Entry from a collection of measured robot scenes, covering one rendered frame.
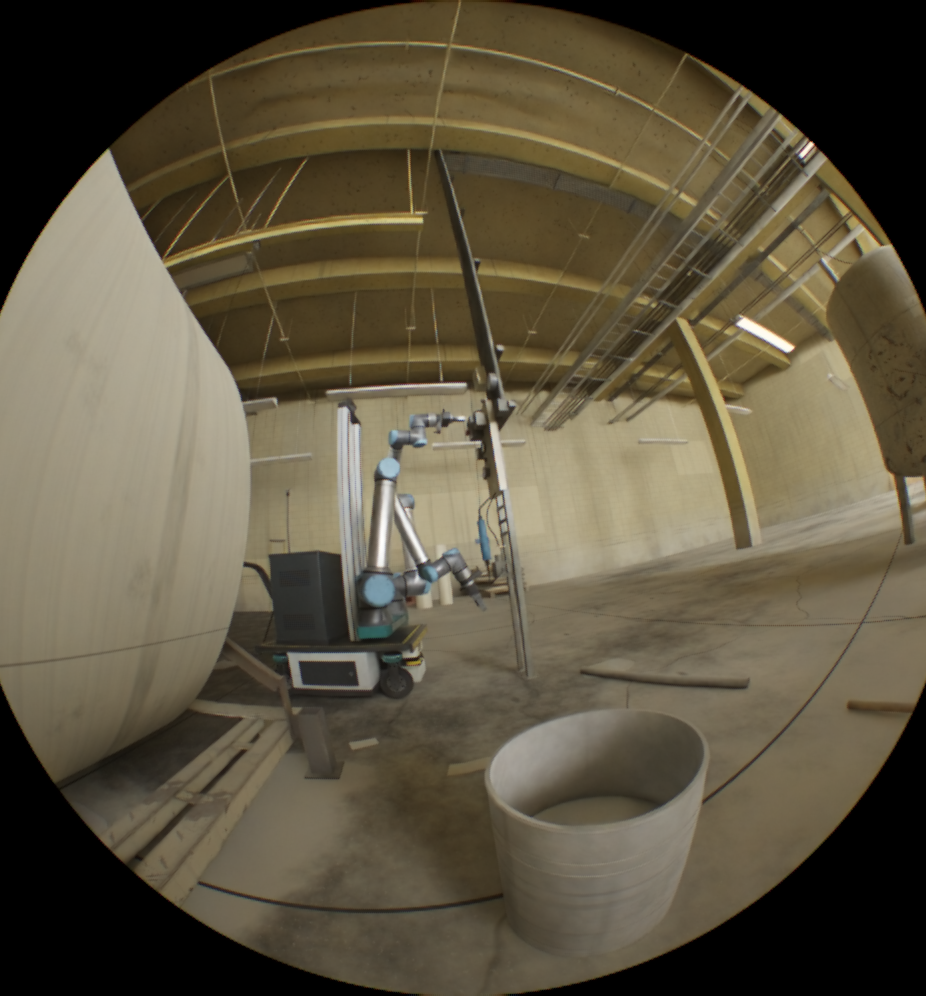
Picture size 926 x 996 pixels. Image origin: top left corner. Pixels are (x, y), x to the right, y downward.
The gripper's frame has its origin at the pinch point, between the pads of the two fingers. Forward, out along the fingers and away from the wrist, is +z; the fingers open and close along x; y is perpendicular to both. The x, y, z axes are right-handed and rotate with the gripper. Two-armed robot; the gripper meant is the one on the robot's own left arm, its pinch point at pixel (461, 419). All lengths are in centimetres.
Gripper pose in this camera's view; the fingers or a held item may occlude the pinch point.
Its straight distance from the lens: 220.0
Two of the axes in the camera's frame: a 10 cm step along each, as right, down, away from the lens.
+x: -1.7, 2.4, 9.6
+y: -1.2, -9.7, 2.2
